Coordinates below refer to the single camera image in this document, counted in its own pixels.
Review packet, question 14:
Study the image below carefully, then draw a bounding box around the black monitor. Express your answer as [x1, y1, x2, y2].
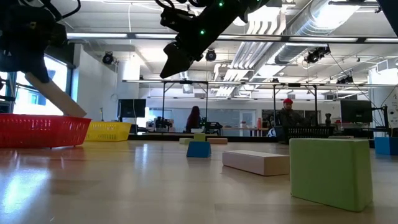
[340, 99, 373, 124]
[118, 98, 147, 119]

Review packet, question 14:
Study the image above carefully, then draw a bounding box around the long blue block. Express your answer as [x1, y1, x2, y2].
[374, 136, 398, 156]

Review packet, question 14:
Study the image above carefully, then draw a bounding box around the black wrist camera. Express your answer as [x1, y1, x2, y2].
[160, 4, 200, 32]

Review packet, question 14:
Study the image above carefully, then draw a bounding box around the yellow plastic basket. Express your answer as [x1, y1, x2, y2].
[85, 121, 132, 142]

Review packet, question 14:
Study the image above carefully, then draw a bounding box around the long wooden block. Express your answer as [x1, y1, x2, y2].
[24, 72, 88, 118]

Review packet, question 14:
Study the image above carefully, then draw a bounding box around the red plastic basket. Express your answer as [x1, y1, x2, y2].
[0, 113, 92, 149]

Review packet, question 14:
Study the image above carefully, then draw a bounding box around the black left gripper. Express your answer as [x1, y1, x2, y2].
[0, 2, 68, 83]

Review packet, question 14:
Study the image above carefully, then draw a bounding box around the person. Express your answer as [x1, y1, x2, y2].
[185, 105, 202, 134]
[275, 98, 307, 127]

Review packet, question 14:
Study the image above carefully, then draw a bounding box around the black plastic basket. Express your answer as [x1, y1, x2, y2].
[281, 125, 336, 144]

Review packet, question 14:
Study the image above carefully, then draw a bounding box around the rig light bar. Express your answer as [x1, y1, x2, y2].
[67, 32, 398, 44]

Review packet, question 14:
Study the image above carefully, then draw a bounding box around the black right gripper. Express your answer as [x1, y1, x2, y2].
[159, 0, 269, 80]

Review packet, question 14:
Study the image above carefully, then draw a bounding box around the green cube block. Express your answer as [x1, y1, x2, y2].
[289, 138, 374, 213]

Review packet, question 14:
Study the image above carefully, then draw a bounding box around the silver ventilation duct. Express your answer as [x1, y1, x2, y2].
[273, 0, 363, 65]

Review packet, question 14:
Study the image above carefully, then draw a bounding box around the blue trapezoid block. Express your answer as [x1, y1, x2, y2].
[186, 141, 212, 159]

